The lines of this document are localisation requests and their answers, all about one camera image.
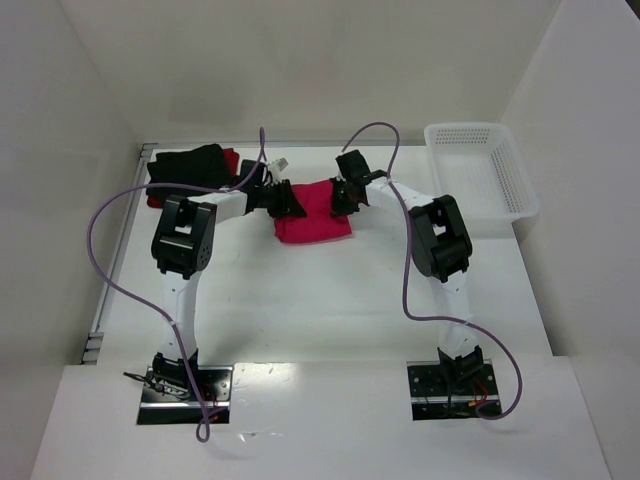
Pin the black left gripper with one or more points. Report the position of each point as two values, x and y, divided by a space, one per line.
286 198

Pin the pink t shirt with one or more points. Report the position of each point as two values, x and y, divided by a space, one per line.
319 225

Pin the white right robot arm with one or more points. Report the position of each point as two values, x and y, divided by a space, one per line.
440 251

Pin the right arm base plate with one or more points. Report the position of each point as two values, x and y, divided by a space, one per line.
433 398

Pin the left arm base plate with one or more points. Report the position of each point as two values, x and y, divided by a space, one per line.
163 403

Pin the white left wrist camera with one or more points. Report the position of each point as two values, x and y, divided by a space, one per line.
276 170

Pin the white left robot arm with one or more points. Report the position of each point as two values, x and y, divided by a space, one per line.
183 247

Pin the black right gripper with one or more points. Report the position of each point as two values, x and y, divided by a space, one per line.
340 195

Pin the white plastic basket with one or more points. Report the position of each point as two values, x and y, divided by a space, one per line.
480 165

